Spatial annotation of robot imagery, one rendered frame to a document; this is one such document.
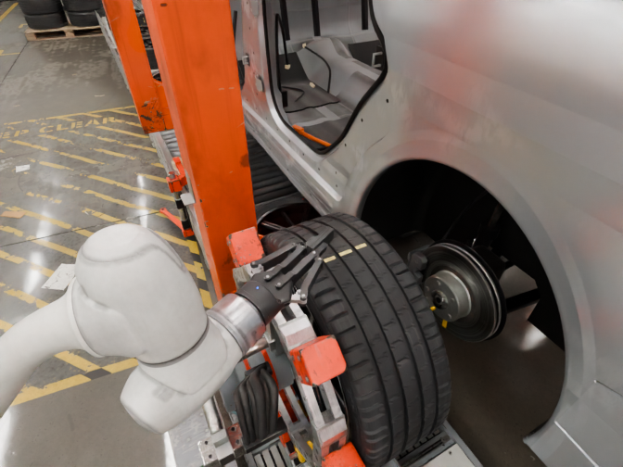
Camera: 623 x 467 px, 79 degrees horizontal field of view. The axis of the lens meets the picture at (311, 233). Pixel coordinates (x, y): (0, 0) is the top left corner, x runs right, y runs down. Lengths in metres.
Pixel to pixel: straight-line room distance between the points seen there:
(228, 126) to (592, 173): 0.78
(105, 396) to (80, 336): 1.71
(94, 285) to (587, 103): 0.73
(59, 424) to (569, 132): 2.16
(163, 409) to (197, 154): 0.66
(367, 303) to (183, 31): 0.69
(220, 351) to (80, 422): 1.66
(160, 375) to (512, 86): 0.74
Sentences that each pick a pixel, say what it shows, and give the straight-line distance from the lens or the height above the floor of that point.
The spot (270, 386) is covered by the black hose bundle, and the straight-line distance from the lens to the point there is 0.82.
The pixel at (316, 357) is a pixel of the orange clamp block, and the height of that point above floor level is 1.15.
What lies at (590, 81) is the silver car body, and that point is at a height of 1.57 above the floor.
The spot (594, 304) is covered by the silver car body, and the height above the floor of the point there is 1.23.
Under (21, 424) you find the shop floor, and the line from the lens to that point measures 2.31.
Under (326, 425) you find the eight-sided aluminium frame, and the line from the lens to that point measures 0.84.
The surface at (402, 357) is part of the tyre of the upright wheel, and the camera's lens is 0.82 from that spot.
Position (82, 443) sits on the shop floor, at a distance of 2.13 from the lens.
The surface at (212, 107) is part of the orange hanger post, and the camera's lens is 0.99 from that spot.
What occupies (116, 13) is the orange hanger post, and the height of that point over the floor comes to 1.30.
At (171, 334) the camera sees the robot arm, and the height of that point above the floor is 1.39.
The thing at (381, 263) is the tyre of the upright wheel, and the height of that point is 1.17.
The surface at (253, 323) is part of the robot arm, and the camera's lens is 0.59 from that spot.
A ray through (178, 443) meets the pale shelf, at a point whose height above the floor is 0.45.
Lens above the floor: 1.76
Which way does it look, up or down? 41 degrees down
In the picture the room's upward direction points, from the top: straight up
